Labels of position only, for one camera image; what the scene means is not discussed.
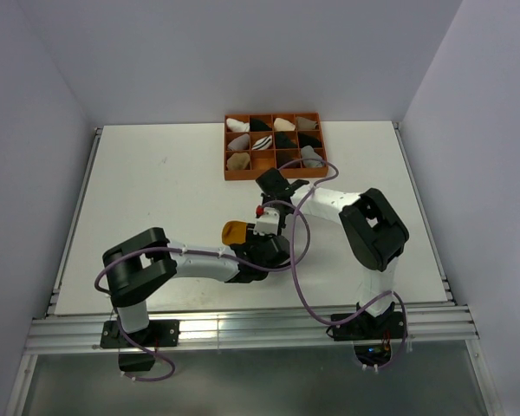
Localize orange compartment tray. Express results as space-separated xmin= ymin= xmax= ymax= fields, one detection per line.
xmin=223 ymin=112 xmax=328 ymax=181

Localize dark brown sock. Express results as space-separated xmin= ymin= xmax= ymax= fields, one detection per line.
xmin=276 ymin=149 xmax=301 ymax=169

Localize black rolled sock right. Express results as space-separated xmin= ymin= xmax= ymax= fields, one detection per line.
xmin=297 ymin=132 xmax=323 ymax=148

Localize aluminium frame rail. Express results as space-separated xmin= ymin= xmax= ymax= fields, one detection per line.
xmin=5 ymin=302 xmax=504 ymax=415

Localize beige rolled sock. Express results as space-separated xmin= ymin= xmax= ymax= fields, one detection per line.
xmin=226 ymin=153 xmax=250 ymax=171

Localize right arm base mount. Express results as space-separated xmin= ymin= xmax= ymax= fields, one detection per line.
xmin=326 ymin=302 xmax=408 ymax=372

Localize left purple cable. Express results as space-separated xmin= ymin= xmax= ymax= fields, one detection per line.
xmin=94 ymin=200 xmax=312 ymax=382

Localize mustard yellow sock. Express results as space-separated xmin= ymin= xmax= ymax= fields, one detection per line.
xmin=222 ymin=220 xmax=248 ymax=246

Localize white black striped rolled sock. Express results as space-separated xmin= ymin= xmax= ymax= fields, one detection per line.
xmin=251 ymin=135 xmax=273 ymax=151

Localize black rolled sock top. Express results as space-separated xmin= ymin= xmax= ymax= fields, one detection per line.
xmin=250 ymin=118 xmax=272 ymax=132

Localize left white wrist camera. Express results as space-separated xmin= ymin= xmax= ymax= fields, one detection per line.
xmin=253 ymin=205 xmax=282 ymax=236

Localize cream rolled sock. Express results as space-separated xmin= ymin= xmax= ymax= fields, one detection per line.
xmin=273 ymin=117 xmax=296 ymax=132

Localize grey sock black stripes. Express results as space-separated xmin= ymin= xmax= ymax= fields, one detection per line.
xmin=301 ymin=146 xmax=325 ymax=169

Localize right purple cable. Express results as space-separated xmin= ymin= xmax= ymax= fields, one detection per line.
xmin=283 ymin=158 xmax=408 ymax=369

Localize dark green rolled sock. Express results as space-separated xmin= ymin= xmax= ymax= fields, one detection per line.
xmin=275 ymin=132 xmax=297 ymax=149

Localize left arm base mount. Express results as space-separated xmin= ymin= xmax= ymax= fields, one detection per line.
xmin=100 ymin=319 xmax=180 ymax=374

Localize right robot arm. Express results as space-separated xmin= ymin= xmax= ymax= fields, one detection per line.
xmin=256 ymin=168 xmax=409 ymax=338

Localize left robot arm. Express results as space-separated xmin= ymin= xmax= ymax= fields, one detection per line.
xmin=102 ymin=227 xmax=290 ymax=346

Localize taupe rolled sock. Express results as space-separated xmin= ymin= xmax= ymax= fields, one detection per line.
xmin=296 ymin=115 xmax=318 ymax=130

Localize purple cable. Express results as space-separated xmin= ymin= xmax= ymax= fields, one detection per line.
xmin=283 ymin=158 xmax=408 ymax=369
xmin=94 ymin=200 xmax=312 ymax=382

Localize grey rolled sock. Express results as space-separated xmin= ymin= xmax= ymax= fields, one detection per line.
xmin=227 ymin=133 xmax=250 ymax=152

